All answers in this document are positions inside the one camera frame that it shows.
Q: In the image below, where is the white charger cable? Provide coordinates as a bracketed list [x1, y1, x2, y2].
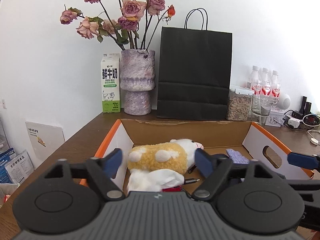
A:
[306, 129, 320, 146]

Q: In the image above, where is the green white milk carton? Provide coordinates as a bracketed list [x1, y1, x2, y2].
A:
[100, 53, 121, 113]

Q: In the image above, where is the clear drinking glass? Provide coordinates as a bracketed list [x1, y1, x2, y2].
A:
[251, 95, 272, 127]

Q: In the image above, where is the white tissue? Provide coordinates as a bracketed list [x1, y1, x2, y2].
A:
[127, 169, 184, 193]

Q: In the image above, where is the water bottle red label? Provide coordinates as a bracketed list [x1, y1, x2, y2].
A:
[260, 68, 272, 96]
[271, 70, 281, 99]
[247, 66, 262, 95]

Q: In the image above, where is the dried rose bouquet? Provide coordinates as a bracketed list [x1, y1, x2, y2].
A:
[59, 0, 176, 51]

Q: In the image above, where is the black paper bag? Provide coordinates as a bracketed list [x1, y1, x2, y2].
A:
[157, 8, 233, 121]

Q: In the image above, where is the red cardboard box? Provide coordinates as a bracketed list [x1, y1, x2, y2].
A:
[80, 119, 315, 196]

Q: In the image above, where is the purple ceramic vase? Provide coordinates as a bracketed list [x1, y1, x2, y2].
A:
[120, 49, 156, 116]

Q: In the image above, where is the black braided cable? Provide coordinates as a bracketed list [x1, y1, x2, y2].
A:
[162, 164, 201, 196]

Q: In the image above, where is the clear jar of seeds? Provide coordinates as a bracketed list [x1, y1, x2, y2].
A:
[226, 85, 254, 121]

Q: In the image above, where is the purple fabric pouch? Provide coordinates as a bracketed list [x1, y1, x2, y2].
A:
[226, 148, 249, 164]

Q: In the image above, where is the white power adapter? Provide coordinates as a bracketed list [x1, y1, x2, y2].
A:
[287, 117, 300, 128]

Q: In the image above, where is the yellow white plush toy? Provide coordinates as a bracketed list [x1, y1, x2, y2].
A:
[127, 139, 204, 175]

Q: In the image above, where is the white round speaker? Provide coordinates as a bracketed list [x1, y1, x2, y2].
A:
[276, 92, 291, 110]

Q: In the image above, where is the white board with label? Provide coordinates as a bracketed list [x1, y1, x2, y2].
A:
[25, 121, 65, 161]

